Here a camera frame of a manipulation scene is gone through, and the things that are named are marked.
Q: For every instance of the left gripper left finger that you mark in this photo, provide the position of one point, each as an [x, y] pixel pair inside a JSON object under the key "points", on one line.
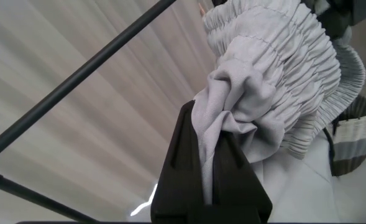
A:
{"points": [[179, 174]]}

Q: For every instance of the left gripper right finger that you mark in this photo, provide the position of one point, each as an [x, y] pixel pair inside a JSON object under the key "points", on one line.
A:
{"points": [[235, 186]]}

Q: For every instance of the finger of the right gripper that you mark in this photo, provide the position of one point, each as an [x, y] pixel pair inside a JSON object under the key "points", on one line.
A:
{"points": [[363, 11]]}

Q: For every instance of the pale grey shorts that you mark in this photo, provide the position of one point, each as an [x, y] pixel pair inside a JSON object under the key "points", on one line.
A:
{"points": [[263, 77]]}

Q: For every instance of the white laundry basket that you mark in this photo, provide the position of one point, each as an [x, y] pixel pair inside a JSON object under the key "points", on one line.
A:
{"points": [[356, 137]]}

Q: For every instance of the black clothes rack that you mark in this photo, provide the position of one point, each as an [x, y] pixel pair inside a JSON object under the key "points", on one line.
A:
{"points": [[77, 75]]}

